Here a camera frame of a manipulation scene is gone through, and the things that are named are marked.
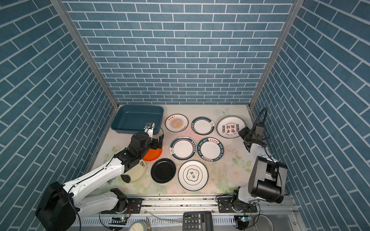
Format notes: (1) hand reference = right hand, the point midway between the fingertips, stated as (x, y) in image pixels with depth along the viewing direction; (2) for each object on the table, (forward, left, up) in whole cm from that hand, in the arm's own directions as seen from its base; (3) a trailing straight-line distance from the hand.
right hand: (241, 127), depth 92 cm
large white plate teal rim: (-12, +37, -11) cm, 40 cm away
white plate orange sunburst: (+9, +45, -10) cm, 47 cm away
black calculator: (-50, +25, -10) cm, 57 cm away
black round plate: (-27, +48, -12) cm, 56 cm away
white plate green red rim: (+9, +25, -13) cm, 29 cm away
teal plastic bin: (+8, +81, -8) cm, 82 cm away
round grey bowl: (-48, -7, -11) cm, 50 cm away
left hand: (-13, +51, +6) cm, 53 cm away
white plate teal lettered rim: (-9, +19, -14) cm, 25 cm away
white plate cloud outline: (-29, +29, -12) cm, 42 cm away
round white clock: (-55, +52, -7) cm, 76 cm away
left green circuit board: (-53, +64, -14) cm, 84 cm away
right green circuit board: (-47, +1, -13) cm, 49 cm away
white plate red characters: (+4, +7, -5) cm, 9 cm away
